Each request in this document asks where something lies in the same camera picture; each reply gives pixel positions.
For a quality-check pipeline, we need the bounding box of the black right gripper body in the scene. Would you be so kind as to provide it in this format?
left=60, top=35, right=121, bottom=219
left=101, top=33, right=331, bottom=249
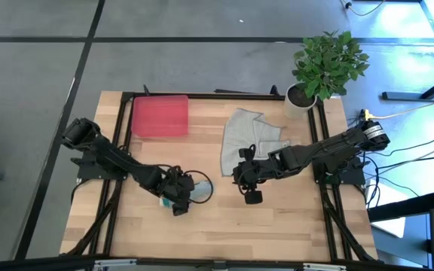
left=231, top=145, right=278, bottom=206

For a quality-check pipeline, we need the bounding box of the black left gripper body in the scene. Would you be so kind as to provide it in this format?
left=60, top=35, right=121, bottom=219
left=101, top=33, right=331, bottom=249
left=156, top=165, right=196, bottom=218

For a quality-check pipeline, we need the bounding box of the light blue microfiber towel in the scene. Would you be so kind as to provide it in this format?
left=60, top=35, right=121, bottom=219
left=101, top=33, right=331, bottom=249
left=159, top=179, right=215, bottom=209

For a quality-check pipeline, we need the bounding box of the grey microfiber towel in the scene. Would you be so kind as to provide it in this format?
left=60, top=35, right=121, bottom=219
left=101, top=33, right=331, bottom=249
left=220, top=108, right=292, bottom=177

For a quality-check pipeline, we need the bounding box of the red plastic basket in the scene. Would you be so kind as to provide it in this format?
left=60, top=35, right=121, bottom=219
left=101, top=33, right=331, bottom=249
left=131, top=94, right=190, bottom=139

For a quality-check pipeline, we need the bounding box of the white cup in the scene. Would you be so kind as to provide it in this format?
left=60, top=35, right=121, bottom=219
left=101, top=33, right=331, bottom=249
left=283, top=81, right=319, bottom=120

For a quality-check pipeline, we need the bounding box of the green leafy plant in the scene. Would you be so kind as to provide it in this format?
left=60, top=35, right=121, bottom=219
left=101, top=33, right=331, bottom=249
left=291, top=29, right=371, bottom=102

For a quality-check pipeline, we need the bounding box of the white box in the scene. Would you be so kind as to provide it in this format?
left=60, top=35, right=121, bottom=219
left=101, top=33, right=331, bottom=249
left=365, top=178, right=410, bottom=239

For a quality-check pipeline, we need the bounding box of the black desk leg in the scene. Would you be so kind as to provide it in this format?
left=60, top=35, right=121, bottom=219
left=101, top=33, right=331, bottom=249
left=381, top=69, right=434, bottom=102

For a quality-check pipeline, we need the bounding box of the dark side desk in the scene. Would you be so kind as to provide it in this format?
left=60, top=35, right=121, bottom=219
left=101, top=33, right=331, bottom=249
left=366, top=190, right=434, bottom=271

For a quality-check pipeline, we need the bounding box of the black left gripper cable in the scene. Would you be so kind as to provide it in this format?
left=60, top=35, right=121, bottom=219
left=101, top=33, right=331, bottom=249
left=182, top=169, right=215, bottom=205

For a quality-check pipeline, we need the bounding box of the black aluminium table frame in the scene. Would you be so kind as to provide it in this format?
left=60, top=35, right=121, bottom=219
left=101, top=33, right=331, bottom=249
left=0, top=84, right=432, bottom=271

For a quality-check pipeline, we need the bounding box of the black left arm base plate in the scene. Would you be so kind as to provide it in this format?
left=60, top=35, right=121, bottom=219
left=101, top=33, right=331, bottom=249
left=70, top=150, right=131, bottom=181

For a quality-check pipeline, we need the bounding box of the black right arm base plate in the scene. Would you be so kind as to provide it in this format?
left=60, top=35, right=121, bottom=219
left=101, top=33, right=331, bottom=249
left=312, top=161, right=366, bottom=186

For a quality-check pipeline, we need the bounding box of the yellow floor cable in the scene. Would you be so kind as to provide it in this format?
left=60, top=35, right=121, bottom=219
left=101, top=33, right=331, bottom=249
left=367, top=93, right=434, bottom=120

